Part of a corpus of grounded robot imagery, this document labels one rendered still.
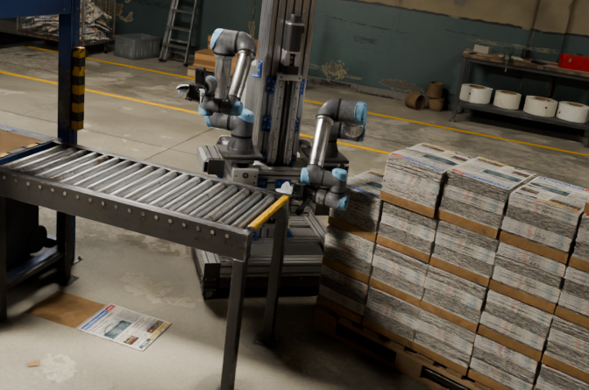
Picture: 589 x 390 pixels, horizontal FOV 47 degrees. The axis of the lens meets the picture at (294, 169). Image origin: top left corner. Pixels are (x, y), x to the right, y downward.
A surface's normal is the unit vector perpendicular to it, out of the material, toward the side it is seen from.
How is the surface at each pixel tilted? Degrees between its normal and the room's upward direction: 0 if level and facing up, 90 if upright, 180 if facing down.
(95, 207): 90
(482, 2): 90
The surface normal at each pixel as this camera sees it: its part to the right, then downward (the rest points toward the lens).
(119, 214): -0.33, 0.26
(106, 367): 0.12, -0.94
